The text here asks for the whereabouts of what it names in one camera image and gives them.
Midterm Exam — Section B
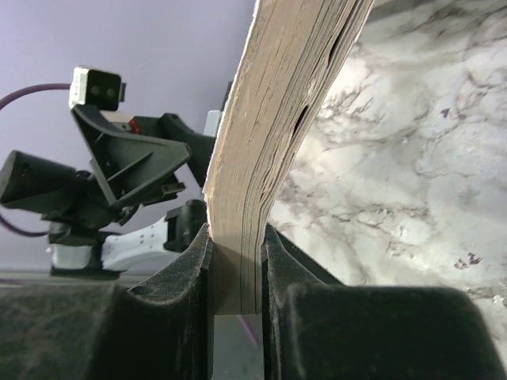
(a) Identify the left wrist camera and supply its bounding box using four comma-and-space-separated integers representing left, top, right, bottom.
68, 66, 126, 112

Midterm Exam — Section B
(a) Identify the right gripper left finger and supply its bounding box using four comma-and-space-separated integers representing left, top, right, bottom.
1, 227, 213, 379

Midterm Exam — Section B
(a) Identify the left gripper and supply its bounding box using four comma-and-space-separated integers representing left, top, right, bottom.
47, 104, 215, 245

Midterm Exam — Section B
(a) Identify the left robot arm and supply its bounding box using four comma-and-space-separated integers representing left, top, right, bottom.
51, 110, 223, 279

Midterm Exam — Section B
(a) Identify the yellow 130-Storey Treehouse book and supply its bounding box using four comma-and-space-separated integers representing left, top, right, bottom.
203, 0, 373, 315

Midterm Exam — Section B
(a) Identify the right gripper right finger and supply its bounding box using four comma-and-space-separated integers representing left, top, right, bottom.
261, 227, 506, 379

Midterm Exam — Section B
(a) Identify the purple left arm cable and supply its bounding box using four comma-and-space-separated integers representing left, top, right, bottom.
0, 82, 72, 238

